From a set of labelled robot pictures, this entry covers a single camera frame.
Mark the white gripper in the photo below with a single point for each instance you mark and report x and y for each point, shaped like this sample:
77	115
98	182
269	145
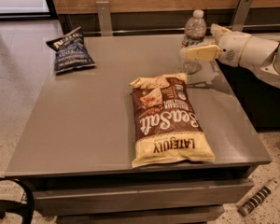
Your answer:
232	48

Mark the clear plastic water bottle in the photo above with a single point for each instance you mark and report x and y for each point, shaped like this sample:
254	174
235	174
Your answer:
194	34

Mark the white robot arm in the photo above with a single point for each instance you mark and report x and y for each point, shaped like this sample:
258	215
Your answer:
258	55

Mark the brown yellow tortilla chip bag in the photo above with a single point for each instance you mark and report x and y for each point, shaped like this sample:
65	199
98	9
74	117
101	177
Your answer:
166	126

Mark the blue chip bag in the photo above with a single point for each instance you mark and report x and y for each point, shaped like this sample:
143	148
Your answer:
70	52

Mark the white power strip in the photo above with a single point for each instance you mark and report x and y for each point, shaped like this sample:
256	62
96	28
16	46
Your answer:
259	197

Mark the grey table drawer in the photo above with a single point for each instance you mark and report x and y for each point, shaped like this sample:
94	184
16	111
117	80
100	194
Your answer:
140	197

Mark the black chair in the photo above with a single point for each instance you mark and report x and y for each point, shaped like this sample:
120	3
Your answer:
24	210

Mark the right metal bracket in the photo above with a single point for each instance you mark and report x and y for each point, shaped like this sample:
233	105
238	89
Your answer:
240	14

